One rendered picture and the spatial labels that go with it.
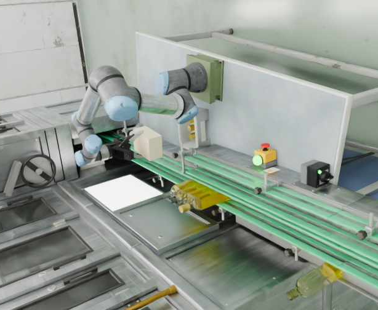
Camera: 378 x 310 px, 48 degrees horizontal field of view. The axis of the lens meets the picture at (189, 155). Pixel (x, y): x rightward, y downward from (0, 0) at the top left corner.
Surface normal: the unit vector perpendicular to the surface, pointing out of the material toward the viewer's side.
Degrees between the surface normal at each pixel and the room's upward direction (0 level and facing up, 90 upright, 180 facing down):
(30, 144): 90
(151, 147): 90
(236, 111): 0
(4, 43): 90
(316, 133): 0
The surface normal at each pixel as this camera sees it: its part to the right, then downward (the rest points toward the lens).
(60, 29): 0.57, 0.23
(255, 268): -0.08, -0.94
